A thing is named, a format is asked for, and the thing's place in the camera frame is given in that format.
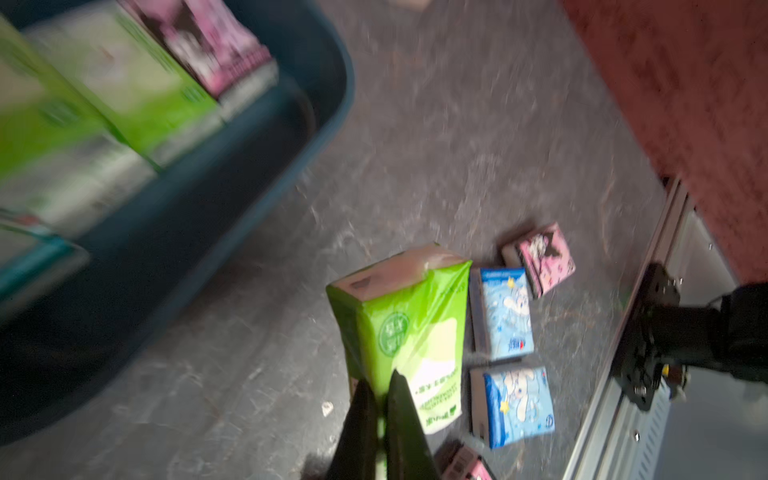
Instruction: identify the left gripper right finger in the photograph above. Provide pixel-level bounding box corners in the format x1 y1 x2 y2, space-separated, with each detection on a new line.
385 371 441 480

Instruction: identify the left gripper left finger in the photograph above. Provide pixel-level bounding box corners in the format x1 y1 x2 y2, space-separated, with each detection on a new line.
326 380 379 480

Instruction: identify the green tissue pack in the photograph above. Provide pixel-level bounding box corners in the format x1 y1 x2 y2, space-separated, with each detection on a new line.
326 243 472 435
1 210 90 325
1 19 156 238
23 1 223 169

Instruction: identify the teal storage box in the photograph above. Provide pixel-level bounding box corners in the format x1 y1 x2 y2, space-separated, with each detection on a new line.
1 1 355 444

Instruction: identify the pink tissue pack top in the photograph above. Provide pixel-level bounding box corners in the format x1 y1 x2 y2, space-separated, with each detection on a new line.
121 0 279 121

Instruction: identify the pink tissue pack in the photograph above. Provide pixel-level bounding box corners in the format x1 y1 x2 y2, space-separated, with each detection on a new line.
501 222 576 299
121 0 279 121
441 444 496 480

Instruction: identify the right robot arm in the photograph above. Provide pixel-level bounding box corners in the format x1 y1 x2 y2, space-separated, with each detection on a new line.
645 283 767 383

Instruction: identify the pink tissue pack bottom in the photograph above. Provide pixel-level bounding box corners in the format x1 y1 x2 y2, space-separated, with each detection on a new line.
441 444 496 480

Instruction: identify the blue tissue pack bottom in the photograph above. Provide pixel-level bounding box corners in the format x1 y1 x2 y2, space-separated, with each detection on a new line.
470 365 556 449

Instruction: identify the blue tissue pack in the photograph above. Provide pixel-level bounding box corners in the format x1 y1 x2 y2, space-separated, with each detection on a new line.
470 365 556 449
469 268 535 362

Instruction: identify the blue tissue pack right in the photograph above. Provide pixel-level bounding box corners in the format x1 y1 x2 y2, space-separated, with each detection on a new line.
469 268 535 362

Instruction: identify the pink tissue pack right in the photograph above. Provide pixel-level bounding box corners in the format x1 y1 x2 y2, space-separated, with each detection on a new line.
501 222 576 299

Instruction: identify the pink case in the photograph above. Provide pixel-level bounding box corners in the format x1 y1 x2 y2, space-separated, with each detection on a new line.
390 0 432 12

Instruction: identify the aluminium front rail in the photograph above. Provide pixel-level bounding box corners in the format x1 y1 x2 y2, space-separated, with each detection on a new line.
561 177 739 480

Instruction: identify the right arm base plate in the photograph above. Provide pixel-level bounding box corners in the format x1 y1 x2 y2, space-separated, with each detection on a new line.
610 262 680 412

